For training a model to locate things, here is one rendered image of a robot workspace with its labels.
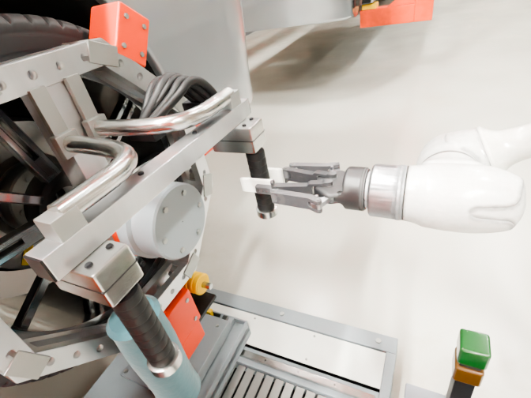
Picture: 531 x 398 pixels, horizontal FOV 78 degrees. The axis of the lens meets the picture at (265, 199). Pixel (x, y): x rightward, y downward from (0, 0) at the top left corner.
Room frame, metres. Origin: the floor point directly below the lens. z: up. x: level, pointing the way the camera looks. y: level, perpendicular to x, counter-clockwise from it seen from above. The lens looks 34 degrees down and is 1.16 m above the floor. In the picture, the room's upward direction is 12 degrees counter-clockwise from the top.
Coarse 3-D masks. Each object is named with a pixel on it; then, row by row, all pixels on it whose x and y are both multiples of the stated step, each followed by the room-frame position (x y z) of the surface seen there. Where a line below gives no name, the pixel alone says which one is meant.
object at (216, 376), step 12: (216, 312) 0.81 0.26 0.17; (240, 324) 0.75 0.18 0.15; (228, 336) 0.71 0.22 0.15; (240, 336) 0.70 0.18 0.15; (228, 348) 0.67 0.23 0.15; (240, 348) 0.68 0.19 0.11; (216, 360) 0.64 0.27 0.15; (228, 360) 0.63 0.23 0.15; (216, 372) 0.60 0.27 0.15; (228, 372) 0.61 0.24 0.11; (204, 384) 0.57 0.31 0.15; (216, 384) 0.56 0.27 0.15; (204, 396) 0.52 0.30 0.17; (216, 396) 0.54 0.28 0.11
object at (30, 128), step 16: (32, 128) 0.72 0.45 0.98; (0, 144) 0.65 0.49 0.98; (0, 160) 0.64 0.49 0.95; (16, 160) 0.66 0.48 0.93; (0, 176) 0.63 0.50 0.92; (16, 176) 0.61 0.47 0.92; (32, 176) 0.63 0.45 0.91; (16, 192) 0.59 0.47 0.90; (0, 208) 0.59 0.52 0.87; (16, 208) 0.58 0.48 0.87; (0, 224) 0.58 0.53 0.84; (16, 224) 0.58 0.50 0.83; (16, 256) 0.57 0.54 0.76
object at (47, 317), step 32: (96, 96) 0.76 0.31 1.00; (128, 96) 0.73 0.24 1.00; (0, 128) 0.53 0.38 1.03; (32, 160) 0.55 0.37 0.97; (0, 192) 0.49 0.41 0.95; (32, 192) 0.55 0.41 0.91; (32, 224) 0.50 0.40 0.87; (0, 256) 0.45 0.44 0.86; (32, 288) 0.45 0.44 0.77; (32, 320) 0.45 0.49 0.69; (64, 320) 0.46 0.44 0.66; (96, 320) 0.47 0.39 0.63
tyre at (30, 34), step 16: (0, 16) 0.60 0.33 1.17; (16, 16) 0.61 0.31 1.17; (32, 16) 0.64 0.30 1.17; (0, 32) 0.58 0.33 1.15; (16, 32) 0.60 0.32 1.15; (32, 32) 0.62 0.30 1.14; (48, 32) 0.64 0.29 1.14; (64, 32) 0.66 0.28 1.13; (80, 32) 0.69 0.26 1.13; (0, 48) 0.57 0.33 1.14; (16, 48) 0.58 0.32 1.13; (32, 48) 0.60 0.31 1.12; (48, 48) 0.63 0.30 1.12; (0, 384) 0.33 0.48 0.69; (16, 384) 0.34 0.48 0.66
